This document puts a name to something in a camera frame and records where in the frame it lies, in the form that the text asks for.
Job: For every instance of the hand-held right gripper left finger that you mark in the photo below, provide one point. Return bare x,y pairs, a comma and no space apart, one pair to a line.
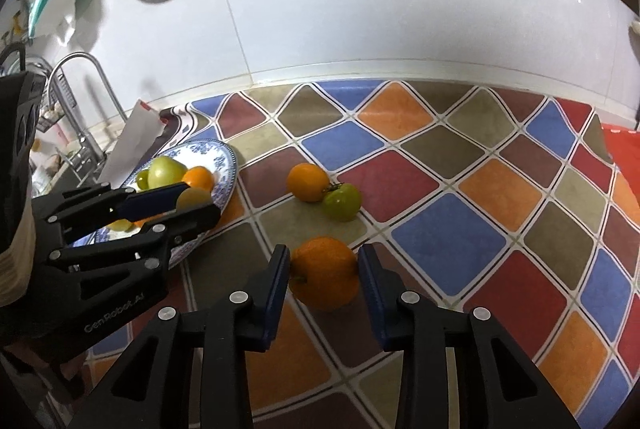
277,299

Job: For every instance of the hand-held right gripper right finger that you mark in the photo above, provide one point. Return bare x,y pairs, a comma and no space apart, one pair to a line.
372,299

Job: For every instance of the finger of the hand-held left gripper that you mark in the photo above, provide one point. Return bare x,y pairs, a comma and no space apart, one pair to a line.
150,203
195,219

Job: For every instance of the blue-rimmed white plate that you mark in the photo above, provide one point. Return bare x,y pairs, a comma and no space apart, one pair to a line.
223,159

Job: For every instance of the large green tomato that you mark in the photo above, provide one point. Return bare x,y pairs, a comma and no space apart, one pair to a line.
166,171

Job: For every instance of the small dark green tomato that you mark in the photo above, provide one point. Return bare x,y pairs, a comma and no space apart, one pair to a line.
143,180

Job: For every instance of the small yellowish tomato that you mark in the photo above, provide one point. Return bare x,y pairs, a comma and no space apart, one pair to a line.
195,196

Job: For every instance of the large yellow-green tomato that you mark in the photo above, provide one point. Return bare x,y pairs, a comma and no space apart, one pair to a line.
120,225

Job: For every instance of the small green stemmed tomato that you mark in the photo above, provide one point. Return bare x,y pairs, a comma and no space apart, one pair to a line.
342,204

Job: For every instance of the red-orange mat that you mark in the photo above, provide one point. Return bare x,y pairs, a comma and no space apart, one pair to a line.
622,149

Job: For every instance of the thin chrome gooseneck faucet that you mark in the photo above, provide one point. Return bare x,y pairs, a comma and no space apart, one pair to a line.
97,69

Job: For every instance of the colourful checkered mat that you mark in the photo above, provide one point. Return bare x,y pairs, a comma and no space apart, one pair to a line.
450,234

